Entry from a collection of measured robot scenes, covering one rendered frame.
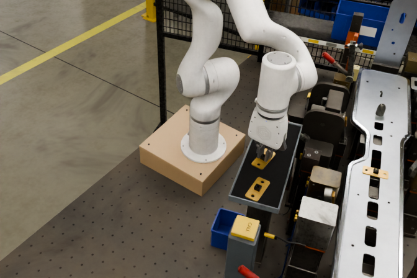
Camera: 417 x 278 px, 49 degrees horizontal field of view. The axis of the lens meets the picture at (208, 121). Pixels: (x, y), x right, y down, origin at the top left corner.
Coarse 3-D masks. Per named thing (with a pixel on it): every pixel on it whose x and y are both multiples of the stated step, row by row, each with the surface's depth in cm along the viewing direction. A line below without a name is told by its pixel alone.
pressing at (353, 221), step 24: (360, 72) 200; (384, 72) 202; (360, 96) 186; (384, 96) 187; (408, 96) 188; (360, 120) 174; (384, 120) 174; (408, 120) 175; (384, 144) 164; (360, 168) 154; (384, 168) 154; (360, 192) 145; (384, 192) 146; (360, 216) 138; (384, 216) 138; (336, 240) 131; (360, 240) 131; (384, 240) 131; (336, 264) 124; (360, 264) 125; (384, 264) 125
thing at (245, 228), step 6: (240, 216) 116; (240, 222) 115; (246, 222) 115; (252, 222) 115; (258, 222) 115; (234, 228) 113; (240, 228) 113; (246, 228) 113; (252, 228) 113; (234, 234) 112; (240, 234) 112; (246, 234) 112; (252, 234) 112; (252, 240) 111
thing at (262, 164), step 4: (264, 152) 134; (260, 156) 132; (264, 156) 132; (272, 156) 133; (256, 160) 132; (260, 160) 132; (268, 160) 132; (252, 164) 130; (256, 164) 130; (260, 164) 131; (264, 164) 130; (260, 168) 129
